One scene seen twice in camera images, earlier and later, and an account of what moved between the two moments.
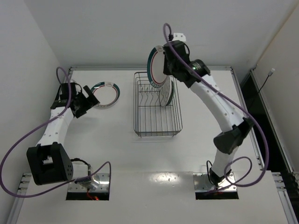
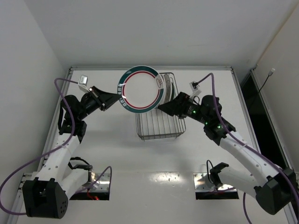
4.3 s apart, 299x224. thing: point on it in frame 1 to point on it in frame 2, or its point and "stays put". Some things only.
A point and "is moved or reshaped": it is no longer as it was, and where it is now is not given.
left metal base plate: x=98 y=182 stays put
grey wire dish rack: x=151 y=119 stays put
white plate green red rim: x=107 y=93 is moved or reshaped
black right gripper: x=170 y=66 to x=179 y=106
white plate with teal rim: x=167 y=92 stays put
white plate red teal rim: x=155 y=66 to x=165 y=88
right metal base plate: x=202 y=183 stays put
